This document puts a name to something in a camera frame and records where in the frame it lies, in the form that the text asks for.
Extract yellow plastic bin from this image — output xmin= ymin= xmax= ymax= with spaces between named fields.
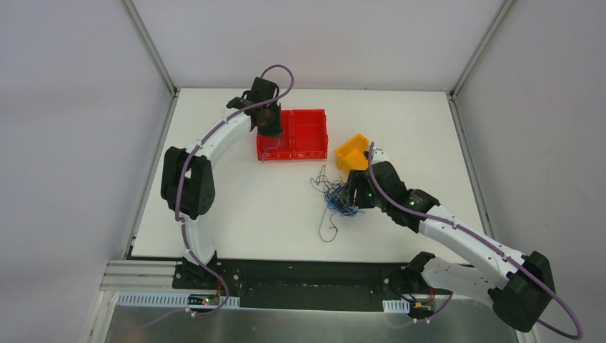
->
xmin=334 ymin=134 xmax=370 ymax=174

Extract left white cable duct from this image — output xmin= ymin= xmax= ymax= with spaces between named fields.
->
xmin=116 ymin=292 xmax=240 ymax=310

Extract blue purple black wires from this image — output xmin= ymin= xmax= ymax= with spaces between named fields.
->
xmin=309 ymin=164 xmax=367 ymax=243

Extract right white cable duct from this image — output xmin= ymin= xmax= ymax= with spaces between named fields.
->
xmin=382 ymin=299 xmax=410 ymax=314

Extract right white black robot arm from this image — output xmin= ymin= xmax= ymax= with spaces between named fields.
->
xmin=340 ymin=161 xmax=555 ymax=332

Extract right red plastic bin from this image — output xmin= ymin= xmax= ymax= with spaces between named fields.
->
xmin=292 ymin=109 xmax=329 ymax=160

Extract left red plastic bin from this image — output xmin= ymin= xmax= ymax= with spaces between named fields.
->
xmin=257 ymin=110 xmax=293 ymax=161

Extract aluminium frame rail left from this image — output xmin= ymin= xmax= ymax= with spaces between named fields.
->
xmin=82 ymin=0 xmax=179 ymax=342

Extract red plastic bin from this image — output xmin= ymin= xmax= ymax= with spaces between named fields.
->
xmin=257 ymin=110 xmax=293 ymax=161
xmin=292 ymin=109 xmax=329 ymax=160

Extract white cable duct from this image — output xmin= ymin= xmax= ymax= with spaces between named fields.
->
xmin=116 ymin=292 xmax=240 ymax=310
xmin=382 ymin=299 xmax=410 ymax=314

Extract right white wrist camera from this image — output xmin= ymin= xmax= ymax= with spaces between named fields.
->
xmin=364 ymin=147 xmax=390 ymax=164

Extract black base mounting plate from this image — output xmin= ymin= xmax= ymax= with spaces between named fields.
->
xmin=172 ymin=258 xmax=430 ymax=312

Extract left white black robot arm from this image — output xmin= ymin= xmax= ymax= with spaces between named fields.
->
xmin=160 ymin=77 xmax=283 ymax=289

